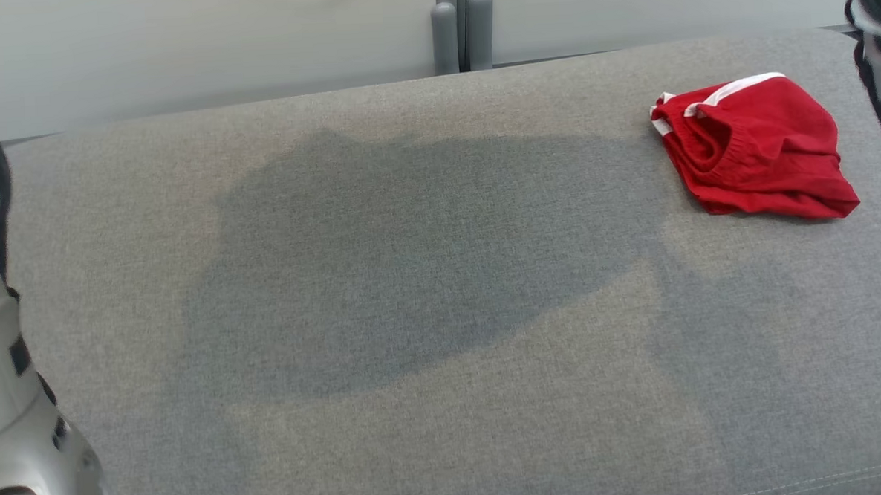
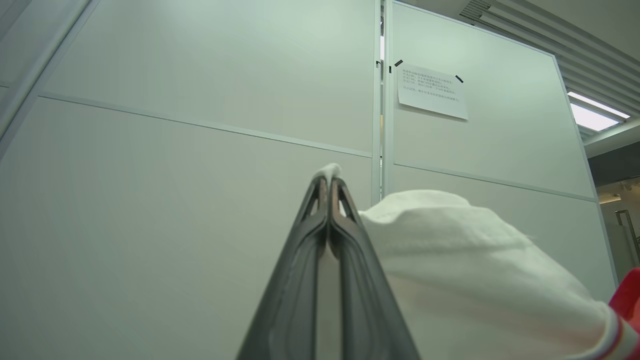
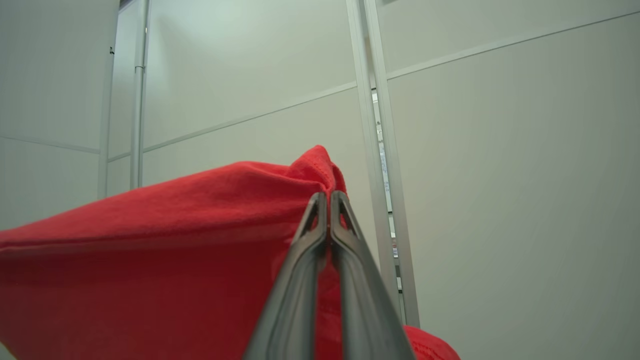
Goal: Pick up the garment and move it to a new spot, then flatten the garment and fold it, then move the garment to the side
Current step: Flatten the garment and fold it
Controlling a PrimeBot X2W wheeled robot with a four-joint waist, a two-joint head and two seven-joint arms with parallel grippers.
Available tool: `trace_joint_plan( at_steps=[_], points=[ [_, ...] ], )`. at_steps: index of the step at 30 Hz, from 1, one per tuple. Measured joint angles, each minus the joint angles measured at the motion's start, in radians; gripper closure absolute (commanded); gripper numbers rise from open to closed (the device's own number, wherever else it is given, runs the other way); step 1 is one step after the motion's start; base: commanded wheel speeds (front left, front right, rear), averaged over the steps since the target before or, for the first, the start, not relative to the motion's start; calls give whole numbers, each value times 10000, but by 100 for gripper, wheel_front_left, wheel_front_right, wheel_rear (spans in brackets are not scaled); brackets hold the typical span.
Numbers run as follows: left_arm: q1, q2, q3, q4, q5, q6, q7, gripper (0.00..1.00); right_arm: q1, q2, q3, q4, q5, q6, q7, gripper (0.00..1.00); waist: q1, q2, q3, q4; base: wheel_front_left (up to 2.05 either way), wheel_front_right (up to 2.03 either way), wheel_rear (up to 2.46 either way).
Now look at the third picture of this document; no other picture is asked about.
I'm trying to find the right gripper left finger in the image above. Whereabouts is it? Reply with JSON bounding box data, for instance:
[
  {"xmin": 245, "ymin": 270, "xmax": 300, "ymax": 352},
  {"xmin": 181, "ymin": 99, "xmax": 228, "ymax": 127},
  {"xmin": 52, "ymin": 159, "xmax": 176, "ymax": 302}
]
[{"xmin": 242, "ymin": 191, "xmax": 329, "ymax": 360}]

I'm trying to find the grey metal single partition post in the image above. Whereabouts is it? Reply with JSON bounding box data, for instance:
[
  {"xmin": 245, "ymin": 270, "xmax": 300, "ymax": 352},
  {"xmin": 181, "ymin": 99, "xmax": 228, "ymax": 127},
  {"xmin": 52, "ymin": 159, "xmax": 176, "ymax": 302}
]
[{"xmin": 97, "ymin": 0, "xmax": 151, "ymax": 201}]

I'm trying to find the red basketball jersey white trim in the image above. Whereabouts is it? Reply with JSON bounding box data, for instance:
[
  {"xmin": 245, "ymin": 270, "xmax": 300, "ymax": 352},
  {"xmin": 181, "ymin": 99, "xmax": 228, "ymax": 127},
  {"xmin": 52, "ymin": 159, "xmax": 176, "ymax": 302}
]
[{"xmin": 0, "ymin": 145, "xmax": 462, "ymax": 360}]

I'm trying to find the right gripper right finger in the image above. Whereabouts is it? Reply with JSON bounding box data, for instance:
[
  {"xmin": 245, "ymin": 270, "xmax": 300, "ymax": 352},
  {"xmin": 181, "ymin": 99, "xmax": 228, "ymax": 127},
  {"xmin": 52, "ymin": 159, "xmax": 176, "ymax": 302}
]
[{"xmin": 329, "ymin": 190, "xmax": 417, "ymax": 360}]

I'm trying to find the grey metal double partition post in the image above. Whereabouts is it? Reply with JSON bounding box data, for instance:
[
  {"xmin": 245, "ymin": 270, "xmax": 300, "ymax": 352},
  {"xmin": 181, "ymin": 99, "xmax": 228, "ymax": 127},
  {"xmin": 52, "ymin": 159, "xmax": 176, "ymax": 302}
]
[{"xmin": 345, "ymin": 0, "xmax": 422, "ymax": 328}]

